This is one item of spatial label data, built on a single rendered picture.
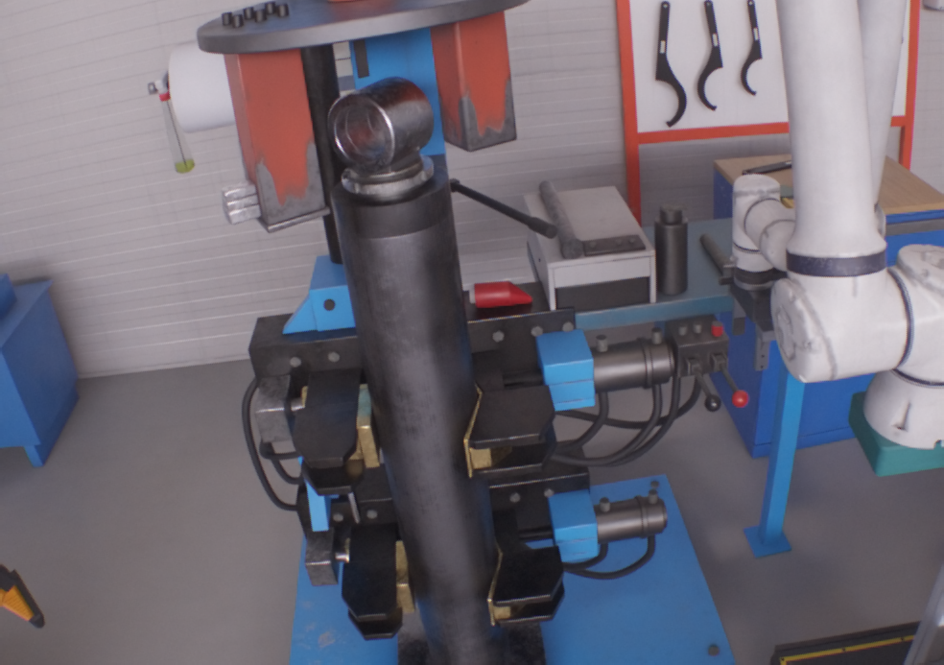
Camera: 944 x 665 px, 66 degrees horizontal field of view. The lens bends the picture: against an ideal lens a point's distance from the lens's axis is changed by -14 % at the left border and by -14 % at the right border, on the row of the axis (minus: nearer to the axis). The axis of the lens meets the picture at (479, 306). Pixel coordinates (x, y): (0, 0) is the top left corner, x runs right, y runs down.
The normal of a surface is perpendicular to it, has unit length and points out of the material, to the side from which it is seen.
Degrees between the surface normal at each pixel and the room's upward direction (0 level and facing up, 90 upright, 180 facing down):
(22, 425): 90
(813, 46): 77
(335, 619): 0
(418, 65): 90
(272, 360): 90
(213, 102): 101
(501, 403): 0
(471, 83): 90
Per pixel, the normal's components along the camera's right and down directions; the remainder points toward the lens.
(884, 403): -0.92, -0.11
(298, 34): -0.19, 0.49
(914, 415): -0.51, 0.11
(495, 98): 0.50, 0.37
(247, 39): -0.44, 0.47
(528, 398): -0.11, -0.87
